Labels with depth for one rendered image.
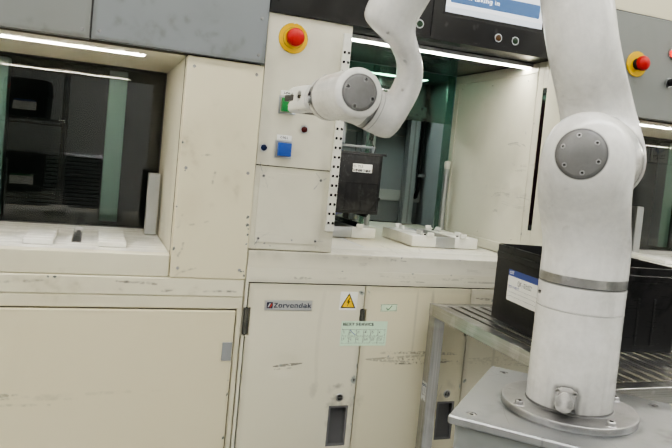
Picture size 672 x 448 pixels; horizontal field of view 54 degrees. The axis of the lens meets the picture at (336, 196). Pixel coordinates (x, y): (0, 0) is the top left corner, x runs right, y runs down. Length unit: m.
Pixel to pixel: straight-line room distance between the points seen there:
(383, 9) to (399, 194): 1.55
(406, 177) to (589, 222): 1.67
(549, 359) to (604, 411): 0.10
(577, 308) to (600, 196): 0.16
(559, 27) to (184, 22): 0.80
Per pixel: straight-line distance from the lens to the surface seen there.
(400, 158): 2.61
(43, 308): 1.50
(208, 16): 1.49
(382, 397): 1.72
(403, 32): 1.12
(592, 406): 1.01
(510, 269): 1.54
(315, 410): 1.66
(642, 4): 2.07
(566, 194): 0.92
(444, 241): 1.92
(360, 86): 1.10
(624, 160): 0.91
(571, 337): 0.98
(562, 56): 1.01
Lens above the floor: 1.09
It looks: 3 degrees down
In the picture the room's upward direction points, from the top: 5 degrees clockwise
